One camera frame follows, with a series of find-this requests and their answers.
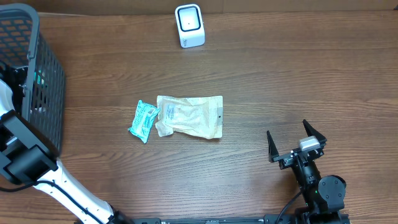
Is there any teal snack packet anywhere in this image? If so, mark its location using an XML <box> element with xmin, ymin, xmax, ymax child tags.
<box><xmin>127</xmin><ymin>100</ymin><xmax>160</xmax><ymax>144</ymax></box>

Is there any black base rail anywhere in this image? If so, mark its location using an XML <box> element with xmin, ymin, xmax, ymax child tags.
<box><xmin>124</xmin><ymin>214</ymin><xmax>352</xmax><ymax>224</ymax></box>

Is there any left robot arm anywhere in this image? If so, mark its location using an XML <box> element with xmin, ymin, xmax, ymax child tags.
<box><xmin>1</xmin><ymin>65</ymin><xmax>132</xmax><ymax>223</ymax></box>

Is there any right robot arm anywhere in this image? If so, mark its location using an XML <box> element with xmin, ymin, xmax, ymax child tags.
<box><xmin>264</xmin><ymin>120</ymin><xmax>350</xmax><ymax>224</ymax></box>

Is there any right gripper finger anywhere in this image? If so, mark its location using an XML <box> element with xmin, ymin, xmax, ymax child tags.
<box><xmin>302</xmin><ymin>119</ymin><xmax>326</xmax><ymax>144</ymax></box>
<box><xmin>266</xmin><ymin>131</ymin><xmax>279</xmax><ymax>162</ymax></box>

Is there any white barcode scanner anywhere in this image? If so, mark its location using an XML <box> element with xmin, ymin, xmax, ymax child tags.
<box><xmin>175</xmin><ymin>4</ymin><xmax>205</xmax><ymax>49</ymax></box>

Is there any beige plastic pouch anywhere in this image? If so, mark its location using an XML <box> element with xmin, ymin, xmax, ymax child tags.
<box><xmin>155</xmin><ymin>95</ymin><xmax>223</xmax><ymax>139</ymax></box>

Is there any grey plastic mesh basket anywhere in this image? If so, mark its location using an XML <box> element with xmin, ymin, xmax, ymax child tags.
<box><xmin>1</xmin><ymin>3</ymin><xmax>66</xmax><ymax>151</ymax></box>

